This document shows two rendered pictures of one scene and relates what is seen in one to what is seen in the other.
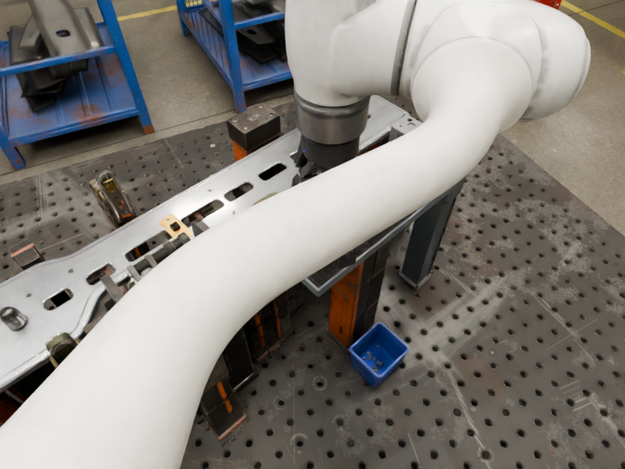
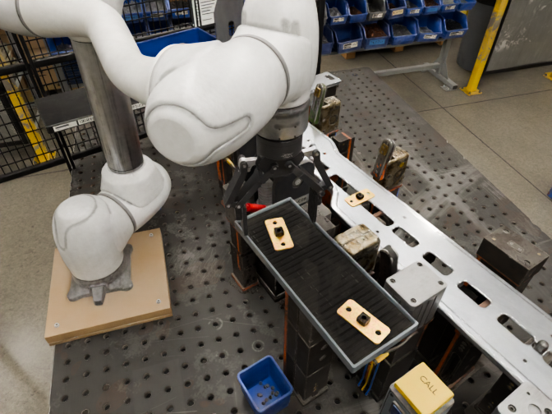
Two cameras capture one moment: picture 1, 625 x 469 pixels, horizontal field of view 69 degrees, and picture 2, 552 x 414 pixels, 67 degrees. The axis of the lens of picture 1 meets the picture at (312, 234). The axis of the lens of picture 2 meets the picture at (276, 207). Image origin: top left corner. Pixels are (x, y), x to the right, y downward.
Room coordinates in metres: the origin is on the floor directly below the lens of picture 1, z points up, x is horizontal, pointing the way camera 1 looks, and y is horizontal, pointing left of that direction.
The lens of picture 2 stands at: (0.56, -0.59, 1.76)
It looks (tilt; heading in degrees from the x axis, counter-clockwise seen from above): 43 degrees down; 100
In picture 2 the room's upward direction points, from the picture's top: straight up
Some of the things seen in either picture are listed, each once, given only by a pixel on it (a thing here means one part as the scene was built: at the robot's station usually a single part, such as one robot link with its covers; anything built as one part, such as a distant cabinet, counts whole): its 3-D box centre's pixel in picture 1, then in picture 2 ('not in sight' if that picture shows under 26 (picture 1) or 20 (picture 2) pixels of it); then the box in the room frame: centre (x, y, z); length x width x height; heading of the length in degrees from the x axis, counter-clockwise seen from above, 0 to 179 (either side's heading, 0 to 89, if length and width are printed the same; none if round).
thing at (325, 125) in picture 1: (331, 107); (279, 112); (0.47, -0.02, 1.43); 0.09 x 0.09 x 0.06
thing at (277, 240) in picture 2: not in sight; (278, 232); (0.47, -0.02, 1.17); 0.08 x 0.04 x 0.01; 115
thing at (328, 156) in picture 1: (329, 154); (279, 151); (0.47, -0.02, 1.36); 0.08 x 0.07 x 0.09; 25
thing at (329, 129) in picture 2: not in sight; (324, 143); (0.51, 0.74, 0.87); 0.12 x 0.09 x 0.35; 43
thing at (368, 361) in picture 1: (377, 356); (264, 390); (0.46, -0.15, 0.74); 0.11 x 0.10 x 0.09; 133
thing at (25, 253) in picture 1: (53, 289); (339, 171); (0.58, 0.62, 0.84); 0.11 x 0.08 x 0.29; 43
